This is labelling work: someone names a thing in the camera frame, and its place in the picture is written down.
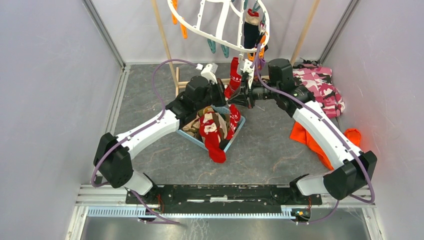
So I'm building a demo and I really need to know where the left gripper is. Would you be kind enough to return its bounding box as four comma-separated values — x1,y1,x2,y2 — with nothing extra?
195,78,233,112

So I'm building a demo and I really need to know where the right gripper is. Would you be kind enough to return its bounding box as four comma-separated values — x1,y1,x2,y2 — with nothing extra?
226,76,279,110

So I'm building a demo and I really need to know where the red white patterned sock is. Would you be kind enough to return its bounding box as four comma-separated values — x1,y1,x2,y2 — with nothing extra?
224,57,242,99

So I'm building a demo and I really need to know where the teal clothespin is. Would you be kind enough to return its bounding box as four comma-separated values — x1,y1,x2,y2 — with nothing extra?
221,44,230,59
207,38,216,54

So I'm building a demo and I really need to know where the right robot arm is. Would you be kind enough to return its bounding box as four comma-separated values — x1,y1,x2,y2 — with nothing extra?
229,58,377,204

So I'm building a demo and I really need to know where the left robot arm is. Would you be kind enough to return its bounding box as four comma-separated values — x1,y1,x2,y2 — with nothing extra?
93,76,226,204

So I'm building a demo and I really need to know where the wooden hanger stand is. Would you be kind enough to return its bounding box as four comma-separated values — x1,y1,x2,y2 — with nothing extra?
150,0,322,99

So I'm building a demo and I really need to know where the white round sock hanger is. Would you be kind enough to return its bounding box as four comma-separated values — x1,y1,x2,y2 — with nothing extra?
166,0,270,54

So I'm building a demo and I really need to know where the red sock in basket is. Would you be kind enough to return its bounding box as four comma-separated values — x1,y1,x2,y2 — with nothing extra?
199,112,226,164

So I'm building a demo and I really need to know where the orange clothespin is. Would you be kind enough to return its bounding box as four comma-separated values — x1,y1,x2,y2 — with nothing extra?
247,33,269,63

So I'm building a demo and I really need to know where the tan sock in basket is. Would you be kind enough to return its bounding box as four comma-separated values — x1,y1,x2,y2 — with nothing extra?
182,106,228,140

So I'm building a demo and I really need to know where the black hanging sock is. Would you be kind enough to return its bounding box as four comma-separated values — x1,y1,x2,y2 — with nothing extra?
243,20,267,49

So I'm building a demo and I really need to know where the pink camouflage cloth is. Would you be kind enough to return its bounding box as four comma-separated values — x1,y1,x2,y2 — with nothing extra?
293,64,346,119

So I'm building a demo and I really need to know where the orange cloth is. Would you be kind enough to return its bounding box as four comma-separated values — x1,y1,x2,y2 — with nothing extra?
289,122,362,171

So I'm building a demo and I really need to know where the beige red cuffed sock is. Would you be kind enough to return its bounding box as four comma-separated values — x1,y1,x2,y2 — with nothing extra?
245,8,260,26

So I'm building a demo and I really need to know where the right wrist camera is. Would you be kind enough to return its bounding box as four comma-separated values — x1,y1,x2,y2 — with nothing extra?
239,59,255,88

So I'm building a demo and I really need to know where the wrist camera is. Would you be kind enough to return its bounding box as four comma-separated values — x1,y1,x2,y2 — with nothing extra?
239,59,255,88
195,63,218,84

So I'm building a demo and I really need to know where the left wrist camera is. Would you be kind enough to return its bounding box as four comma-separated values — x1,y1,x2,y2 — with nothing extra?
195,63,218,84

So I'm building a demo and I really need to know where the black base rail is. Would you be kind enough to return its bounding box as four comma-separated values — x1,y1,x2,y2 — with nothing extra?
125,183,323,216

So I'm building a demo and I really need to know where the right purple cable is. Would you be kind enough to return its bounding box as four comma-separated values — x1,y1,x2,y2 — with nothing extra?
251,43,376,225

